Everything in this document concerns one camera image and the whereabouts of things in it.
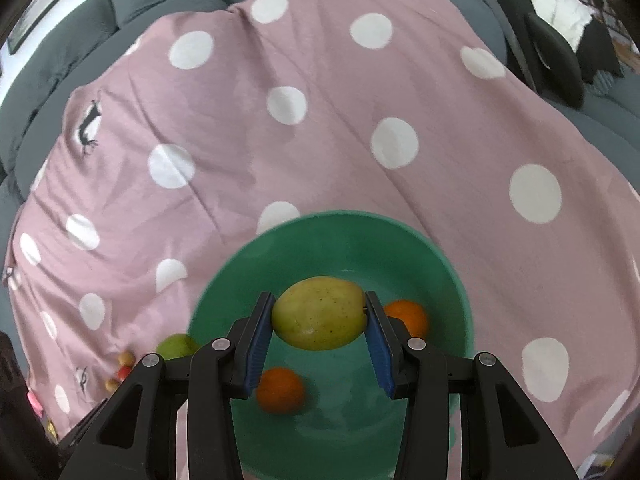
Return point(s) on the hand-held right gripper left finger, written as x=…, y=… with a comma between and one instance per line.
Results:
x=256, y=355

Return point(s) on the yellow-green apple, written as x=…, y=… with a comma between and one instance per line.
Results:
x=320, y=313

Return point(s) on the white fluffy blanket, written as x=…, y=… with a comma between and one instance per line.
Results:
x=560, y=5

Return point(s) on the pink polka dot blanket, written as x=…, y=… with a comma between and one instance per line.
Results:
x=320, y=145

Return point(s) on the green bowl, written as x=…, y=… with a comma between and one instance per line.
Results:
x=345, y=255

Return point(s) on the grey sofa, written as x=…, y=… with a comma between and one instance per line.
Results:
x=75, y=35

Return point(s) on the small red-yellow fruit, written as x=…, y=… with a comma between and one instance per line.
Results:
x=125, y=358
x=112, y=384
x=121, y=373

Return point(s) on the green apple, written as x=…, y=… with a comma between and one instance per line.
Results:
x=175, y=346

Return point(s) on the orange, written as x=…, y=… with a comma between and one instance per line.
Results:
x=411, y=318
x=281, y=391

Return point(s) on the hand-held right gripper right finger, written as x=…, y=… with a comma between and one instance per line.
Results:
x=378, y=355

